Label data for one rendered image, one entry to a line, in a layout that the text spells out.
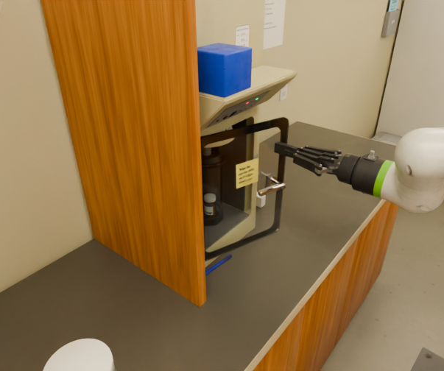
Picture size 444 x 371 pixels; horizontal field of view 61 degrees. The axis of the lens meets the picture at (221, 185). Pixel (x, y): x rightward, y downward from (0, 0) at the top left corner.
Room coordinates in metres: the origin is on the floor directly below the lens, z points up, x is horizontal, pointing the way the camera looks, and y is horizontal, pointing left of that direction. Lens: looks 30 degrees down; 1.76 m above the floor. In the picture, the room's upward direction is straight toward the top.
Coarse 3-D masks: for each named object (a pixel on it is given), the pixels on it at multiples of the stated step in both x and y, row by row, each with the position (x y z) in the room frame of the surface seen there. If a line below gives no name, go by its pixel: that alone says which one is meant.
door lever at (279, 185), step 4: (272, 180) 0.97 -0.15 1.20; (276, 180) 0.96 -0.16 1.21; (276, 184) 0.94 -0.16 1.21; (280, 184) 0.94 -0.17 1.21; (284, 184) 0.94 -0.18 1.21; (264, 188) 0.91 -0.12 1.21; (268, 188) 0.91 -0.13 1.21; (272, 188) 0.92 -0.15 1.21; (276, 188) 0.92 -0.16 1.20; (280, 188) 0.93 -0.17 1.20; (284, 188) 0.94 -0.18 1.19; (260, 192) 0.90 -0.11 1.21; (264, 192) 0.90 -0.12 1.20; (268, 192) 0.91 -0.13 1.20; (260, 196) 0.90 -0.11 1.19
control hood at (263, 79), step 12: (252, 72) 1.01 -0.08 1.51; (264, 72) 1.01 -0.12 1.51; (276, 72) 1.01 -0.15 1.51; (288, 72) 1.01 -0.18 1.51; (252, 84) 0.90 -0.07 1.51; (264, 84) 0.90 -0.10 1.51; (276, 84) 0.94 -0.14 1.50; (204, 96) 0.81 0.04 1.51; (216, 96) 0.80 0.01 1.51; (228, 96) 0.80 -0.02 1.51; (240, 96) 0.82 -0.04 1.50; (252, 96) 0.89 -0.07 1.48; (264, 96) 0.99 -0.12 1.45; (204, 108) 0.81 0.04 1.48; (216, 108) 0.79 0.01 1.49; (204, 120) 0.81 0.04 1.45
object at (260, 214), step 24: (288, 120) 1.00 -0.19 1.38; (216, 144) 0.88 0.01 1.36; (240, 144) 0.92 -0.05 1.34; (264, 144) 0.96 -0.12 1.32; (216, 168) 0.88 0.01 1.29; (264, 168) 0.96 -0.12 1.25; (216, 192) 0.88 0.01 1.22; (240, 192) 0.92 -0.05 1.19; (216, 216) 0.88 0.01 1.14; (240, 216) 0.92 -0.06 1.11; (264, 216) 0.97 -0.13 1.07; (216, 240) 0.88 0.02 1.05; (240, 240) 0.92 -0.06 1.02
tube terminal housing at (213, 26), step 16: (208, 0) 0.92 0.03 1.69; (224, 0) 0.96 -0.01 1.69; (240, 0) 1.01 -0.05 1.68; (256, 0) 1.06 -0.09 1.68; (208, 16) 0.92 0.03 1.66; (224, 16) 0.96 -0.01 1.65; (240, 16) 1.01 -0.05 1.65; (256, 16) 1.06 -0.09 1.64; (208, 32) 0.92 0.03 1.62; (224, 32) 0.96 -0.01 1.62; (256, 32) 1.07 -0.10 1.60; (256, 48) 1.07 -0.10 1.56; (256, 64) 1.07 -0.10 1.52; (256, 112) 1.08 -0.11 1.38; (208, 128) 0.91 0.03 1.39; (224, 128) 0.96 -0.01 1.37
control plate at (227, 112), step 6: (270, 90) 0.96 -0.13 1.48; (258, 96) 0.93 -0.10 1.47; (246, 102) 0.89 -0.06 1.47; (252, 102) 0.94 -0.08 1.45; (228, 108) 0.82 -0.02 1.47; (234, 108) 0.87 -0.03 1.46; (240, 108) 0.91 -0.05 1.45; (222, 114) 0.84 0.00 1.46; (228, 114) 0.88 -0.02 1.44; (234, 114) 0.93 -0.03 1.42; (216, 120) 0.85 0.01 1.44; (222, 120) 0.89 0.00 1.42; (210, 126) 0.86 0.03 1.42
